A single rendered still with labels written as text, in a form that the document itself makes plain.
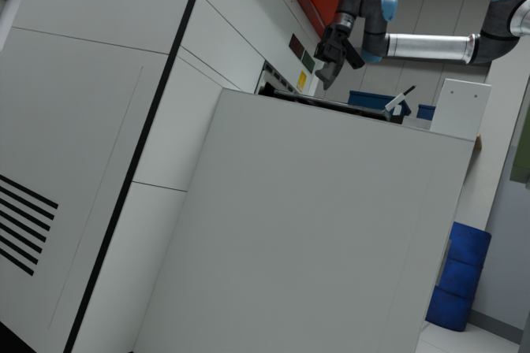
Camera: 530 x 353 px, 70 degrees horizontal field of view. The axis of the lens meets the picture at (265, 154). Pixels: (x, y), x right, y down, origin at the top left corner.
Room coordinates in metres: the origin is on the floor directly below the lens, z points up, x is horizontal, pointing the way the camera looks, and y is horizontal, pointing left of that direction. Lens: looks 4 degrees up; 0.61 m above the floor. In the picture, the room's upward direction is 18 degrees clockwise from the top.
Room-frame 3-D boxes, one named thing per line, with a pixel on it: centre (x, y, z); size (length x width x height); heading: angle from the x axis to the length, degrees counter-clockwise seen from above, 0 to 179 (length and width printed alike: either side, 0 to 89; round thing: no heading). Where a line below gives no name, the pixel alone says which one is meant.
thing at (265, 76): (1.36, -0.01, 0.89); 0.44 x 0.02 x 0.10; 152
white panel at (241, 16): (1.21, 0.08, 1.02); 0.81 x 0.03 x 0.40; 152
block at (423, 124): (1.03, -0.38, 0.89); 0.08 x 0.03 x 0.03; 62
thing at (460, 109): (1.05, -0.50, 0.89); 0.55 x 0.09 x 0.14; 152
